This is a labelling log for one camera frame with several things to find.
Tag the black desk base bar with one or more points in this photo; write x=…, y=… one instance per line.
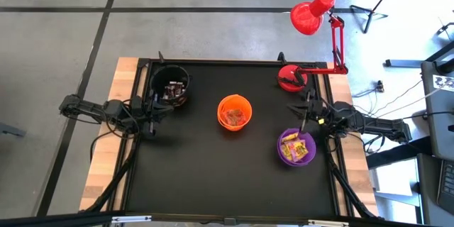
x=404, y=63

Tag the purple plastic bucket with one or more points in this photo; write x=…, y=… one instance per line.
x=310, y=156

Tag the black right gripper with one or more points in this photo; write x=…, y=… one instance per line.
x=317, y=110

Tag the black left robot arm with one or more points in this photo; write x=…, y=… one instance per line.
x=95, y=110

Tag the orange pumpkin face bucket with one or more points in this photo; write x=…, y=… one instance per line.
x=222, y=104

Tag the white printed paper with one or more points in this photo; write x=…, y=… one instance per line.
x=445, y=83

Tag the black power adapter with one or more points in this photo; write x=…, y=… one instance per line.
x=380, y=86

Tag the dark laptop keyboard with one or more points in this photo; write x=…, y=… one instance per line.
x=447, y=184

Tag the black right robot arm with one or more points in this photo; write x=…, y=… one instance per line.
x=369, y=122

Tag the black aluminium table frame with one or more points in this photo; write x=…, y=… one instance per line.
x=53, y=218

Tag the red desk lamp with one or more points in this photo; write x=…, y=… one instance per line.
x=308, y=16

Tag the black pumpkin face bucket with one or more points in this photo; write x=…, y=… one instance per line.
x=157, y=78

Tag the gray desk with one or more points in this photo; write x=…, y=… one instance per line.
x=438, y=127

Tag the gray furniture foot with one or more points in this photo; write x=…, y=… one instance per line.
x=12, y=130

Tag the silver frame bracket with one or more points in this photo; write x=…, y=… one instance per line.
x=328, y=223
x=131, y=219

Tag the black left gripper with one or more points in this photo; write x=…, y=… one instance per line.
x=147, y=111

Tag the brown wrapped candy pile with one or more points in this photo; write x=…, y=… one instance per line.
x=236, y=117

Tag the gray chair base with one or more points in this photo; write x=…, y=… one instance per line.
x=447, y=27

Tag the black tripod stand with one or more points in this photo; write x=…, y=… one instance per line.
x=370, y=16

